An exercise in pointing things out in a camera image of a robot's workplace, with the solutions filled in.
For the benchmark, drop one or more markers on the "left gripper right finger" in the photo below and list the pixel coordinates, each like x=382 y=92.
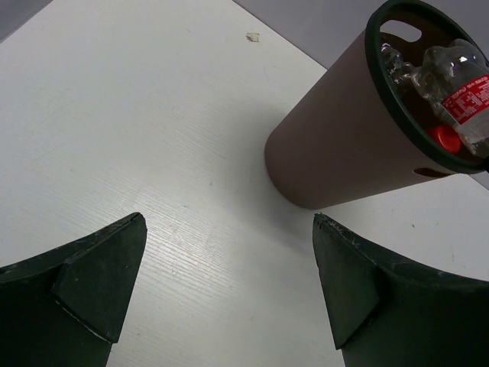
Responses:
x=388 y=310

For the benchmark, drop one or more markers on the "small red-cap bottle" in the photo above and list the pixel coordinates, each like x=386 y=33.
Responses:
x=454 y=81

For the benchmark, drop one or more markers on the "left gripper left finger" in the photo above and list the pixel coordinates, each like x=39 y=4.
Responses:
x=67 y=306

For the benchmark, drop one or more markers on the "clear bottle blue label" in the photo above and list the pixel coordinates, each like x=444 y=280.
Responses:
x=399 y=70

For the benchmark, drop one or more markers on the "brown plastic waste bin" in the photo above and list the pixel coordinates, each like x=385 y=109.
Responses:
x=352 y=136

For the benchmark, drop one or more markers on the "small white paper scrap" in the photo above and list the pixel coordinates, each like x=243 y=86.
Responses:
x=253 y=37

